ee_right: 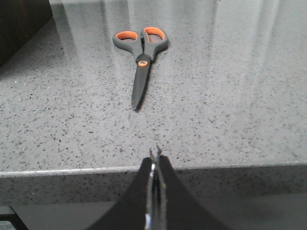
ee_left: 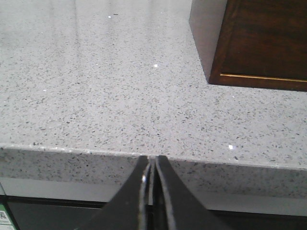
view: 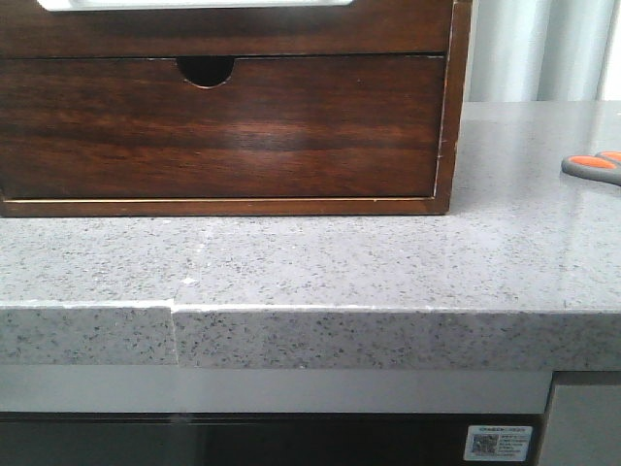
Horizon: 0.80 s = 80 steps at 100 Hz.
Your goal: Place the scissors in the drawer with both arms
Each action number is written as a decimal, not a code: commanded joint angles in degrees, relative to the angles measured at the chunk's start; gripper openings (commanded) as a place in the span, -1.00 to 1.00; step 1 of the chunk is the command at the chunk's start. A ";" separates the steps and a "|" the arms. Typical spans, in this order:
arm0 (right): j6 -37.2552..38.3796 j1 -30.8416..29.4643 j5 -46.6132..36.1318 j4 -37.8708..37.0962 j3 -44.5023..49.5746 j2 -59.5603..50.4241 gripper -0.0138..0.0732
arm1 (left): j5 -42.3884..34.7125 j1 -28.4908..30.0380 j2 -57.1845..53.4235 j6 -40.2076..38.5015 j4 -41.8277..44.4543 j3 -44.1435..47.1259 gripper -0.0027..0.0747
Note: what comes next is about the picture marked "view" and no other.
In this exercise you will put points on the grey orange scissors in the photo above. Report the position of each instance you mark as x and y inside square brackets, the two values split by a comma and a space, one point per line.
[601, 167]

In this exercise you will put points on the dark wooden drawer cabinet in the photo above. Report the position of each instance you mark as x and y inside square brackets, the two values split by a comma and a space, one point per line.
[212, 70]

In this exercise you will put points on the white QR code sticker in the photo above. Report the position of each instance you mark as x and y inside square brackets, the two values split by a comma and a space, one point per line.
[497, 443]

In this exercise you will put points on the grey pleated curtain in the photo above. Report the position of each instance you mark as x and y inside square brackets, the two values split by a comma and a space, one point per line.
[544, 51]

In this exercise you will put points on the dark under-counter appliance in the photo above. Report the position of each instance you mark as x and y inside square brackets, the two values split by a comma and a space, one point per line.
[248, 439]

